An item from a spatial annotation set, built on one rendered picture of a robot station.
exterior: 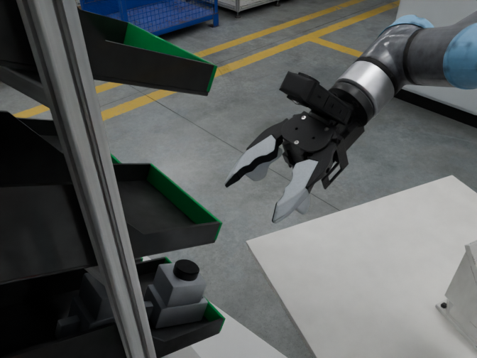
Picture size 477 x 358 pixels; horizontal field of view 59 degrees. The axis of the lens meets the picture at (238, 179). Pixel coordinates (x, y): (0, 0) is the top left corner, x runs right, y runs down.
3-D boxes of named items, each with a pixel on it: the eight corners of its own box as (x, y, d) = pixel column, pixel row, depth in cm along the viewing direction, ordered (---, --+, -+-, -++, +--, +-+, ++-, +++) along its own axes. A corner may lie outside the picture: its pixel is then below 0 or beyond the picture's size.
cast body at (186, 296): (186, 297, 55) (201, 253, 53) (201, 321, 52) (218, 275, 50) (125, 305, 50) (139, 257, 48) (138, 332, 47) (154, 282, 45)
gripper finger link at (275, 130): (258, 172, 57) (315, 140, 57) (255, 165, 56) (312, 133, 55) (245, 150, 60) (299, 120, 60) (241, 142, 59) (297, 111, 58)
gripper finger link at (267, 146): (236, 204, 60) (293, 172, 60) (222, 182, 56) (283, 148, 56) (229, 188, 62) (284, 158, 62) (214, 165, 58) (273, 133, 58)
